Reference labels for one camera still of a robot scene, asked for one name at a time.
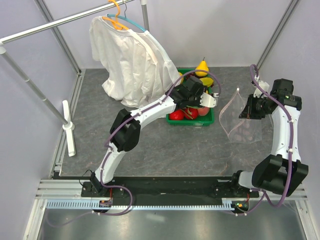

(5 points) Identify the white cable duct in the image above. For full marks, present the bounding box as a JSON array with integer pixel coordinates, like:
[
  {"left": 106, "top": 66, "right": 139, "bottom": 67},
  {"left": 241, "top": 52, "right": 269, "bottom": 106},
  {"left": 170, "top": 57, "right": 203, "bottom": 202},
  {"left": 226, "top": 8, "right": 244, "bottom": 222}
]
[{"left": 46, "top": 199, "right": 235, "bottom": 211}]

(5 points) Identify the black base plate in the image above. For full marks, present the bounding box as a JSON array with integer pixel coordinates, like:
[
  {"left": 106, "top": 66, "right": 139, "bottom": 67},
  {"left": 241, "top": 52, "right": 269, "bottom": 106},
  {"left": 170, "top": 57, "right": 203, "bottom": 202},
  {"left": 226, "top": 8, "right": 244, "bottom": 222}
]
[{"left": 81, "top": 176, "right": 259, "bottom": 206}]

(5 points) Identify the clear pink zip top bag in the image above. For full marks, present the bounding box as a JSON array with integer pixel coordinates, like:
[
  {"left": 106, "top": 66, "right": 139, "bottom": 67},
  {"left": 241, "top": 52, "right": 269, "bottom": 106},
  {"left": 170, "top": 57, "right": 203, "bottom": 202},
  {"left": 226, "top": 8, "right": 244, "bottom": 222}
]
[{"left": 218, "top": 87, "right": 262, "bottom": 144}]

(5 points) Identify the yellow star fruit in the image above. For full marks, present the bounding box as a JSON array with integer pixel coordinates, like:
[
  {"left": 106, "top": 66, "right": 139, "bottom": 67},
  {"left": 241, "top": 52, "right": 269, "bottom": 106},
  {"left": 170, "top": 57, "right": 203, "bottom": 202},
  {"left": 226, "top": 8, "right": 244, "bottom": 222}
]
[{"left": 199, "top": 77, "right": 214, "bottom": 87}]

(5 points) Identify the purple cable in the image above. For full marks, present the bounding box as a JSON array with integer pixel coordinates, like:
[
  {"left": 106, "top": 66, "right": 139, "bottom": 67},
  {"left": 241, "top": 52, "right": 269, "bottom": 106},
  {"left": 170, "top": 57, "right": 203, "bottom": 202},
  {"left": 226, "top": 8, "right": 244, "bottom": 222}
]
[
  {"left": 222, "top": 63, "right": 296, "bottom": 217},
  {"left": 45, "top": 70, "right": 222, "bottom": 228}
]

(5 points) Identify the silver clothes rack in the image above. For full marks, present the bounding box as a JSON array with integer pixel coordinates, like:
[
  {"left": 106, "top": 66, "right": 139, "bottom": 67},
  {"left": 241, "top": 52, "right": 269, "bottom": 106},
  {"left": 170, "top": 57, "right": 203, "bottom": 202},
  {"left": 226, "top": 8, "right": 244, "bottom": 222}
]
[{"left": 0, "top": 0, "right": 151, "bottom": 158}]

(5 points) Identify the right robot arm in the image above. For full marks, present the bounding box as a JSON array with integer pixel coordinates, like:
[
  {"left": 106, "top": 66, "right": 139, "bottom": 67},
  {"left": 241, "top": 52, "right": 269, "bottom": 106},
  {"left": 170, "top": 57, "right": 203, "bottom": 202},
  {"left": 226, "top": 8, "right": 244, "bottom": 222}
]
[{"left": 229, "top": 77, "right": 309, "bottom": 197}]

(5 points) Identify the teal clothes hanger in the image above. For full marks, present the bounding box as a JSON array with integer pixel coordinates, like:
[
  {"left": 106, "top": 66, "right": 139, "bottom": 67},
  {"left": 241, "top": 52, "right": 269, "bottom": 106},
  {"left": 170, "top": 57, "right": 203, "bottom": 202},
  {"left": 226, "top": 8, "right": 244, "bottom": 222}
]
[{"left": 106, "top": 0, "right": 150, "bottom": 32}]

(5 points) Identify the peach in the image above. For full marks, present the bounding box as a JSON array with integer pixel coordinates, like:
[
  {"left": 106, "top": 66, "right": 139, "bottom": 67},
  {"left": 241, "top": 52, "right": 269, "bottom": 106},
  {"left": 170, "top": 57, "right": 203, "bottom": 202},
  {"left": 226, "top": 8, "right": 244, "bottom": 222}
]
[{"left": 197, "top": 107, "right": 210, "bottom": 116}]

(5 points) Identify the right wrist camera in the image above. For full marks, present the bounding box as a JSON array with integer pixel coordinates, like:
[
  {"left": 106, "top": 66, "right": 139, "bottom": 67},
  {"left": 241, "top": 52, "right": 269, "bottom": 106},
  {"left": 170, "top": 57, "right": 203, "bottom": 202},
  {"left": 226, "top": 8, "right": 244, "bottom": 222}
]
[{"left": 253, "top": 80, "right": 270, "bottom": 98}]

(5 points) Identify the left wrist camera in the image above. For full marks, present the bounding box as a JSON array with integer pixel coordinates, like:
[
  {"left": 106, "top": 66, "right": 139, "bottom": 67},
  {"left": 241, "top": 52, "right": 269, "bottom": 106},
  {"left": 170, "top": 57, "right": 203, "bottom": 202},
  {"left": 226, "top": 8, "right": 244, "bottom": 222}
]
[{"left": 199, "top": 92, "right": 217, "bottom": 108}]

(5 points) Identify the yellow pear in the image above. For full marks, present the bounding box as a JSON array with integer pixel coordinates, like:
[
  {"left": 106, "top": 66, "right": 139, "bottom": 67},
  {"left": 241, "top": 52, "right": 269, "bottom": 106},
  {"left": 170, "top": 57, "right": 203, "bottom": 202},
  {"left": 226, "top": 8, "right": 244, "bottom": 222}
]
[{"left": 195, "top": 58, "right": 209, "bottom": 78}]

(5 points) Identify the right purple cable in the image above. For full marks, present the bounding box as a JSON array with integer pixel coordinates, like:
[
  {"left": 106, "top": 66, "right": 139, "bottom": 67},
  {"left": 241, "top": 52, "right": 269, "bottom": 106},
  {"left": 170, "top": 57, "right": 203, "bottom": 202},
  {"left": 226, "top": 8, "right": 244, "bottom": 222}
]
[{"left": 222, "top": 63, "right": 296, "bottom": 217}]

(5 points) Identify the white t-shirt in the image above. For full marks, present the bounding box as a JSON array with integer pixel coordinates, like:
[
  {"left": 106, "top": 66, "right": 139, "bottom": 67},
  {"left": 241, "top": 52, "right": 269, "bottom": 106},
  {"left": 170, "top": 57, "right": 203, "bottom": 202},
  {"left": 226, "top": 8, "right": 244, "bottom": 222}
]
[{"left": 89, "top": 16, "right": 180, "bottom": 108}]

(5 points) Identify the orange clothes hanger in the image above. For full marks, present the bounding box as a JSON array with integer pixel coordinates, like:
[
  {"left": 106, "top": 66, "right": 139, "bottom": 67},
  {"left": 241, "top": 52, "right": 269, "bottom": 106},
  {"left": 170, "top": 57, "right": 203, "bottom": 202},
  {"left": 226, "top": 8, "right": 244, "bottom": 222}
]
[{"left": 101, "top": 0, "right": 129, "bottom": 31}]

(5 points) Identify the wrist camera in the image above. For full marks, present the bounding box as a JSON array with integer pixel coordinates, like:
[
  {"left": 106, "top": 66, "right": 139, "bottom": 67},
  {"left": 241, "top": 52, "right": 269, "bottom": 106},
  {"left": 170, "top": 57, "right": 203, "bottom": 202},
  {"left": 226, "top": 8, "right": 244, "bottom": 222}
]
[
  {"left": 253, "top": 80, "right": 270, "bottom": 98},
  {"left": 199, "top": 92, "right": 217, "bottom": 108}
]

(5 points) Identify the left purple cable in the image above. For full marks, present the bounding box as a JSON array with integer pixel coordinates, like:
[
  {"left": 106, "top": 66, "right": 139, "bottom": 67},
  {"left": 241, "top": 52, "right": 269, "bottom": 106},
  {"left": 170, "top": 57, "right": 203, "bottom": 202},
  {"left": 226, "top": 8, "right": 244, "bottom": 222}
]
[{"left": 45, "top": 70, "right": 222, "bottom": 228}]

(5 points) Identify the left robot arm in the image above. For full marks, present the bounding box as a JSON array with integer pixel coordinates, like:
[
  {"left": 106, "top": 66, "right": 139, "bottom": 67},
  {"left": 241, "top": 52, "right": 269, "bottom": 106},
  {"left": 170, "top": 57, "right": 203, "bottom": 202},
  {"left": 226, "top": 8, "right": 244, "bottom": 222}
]
[{"left": 90, "top": 76, "right": 206, "bottom": 197}]

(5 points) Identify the red apple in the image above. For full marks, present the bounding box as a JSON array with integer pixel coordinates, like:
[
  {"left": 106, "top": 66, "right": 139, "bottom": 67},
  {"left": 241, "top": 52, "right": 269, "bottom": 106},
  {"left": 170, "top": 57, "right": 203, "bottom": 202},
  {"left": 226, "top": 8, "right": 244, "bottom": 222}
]
[
  {"left": 183, "top": 107, "right": 199, "bottom": 120},
  {"left": 168, "top": 109, "right": 185, "bottom": 121}
]

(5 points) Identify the green plastic crate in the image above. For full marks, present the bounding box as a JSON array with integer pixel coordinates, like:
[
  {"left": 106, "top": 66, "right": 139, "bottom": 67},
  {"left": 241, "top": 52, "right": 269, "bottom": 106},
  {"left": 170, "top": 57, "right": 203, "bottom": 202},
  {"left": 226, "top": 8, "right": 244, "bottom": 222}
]
[{"left": 165, "top": 67, "right": 216, "bottom": 127}]

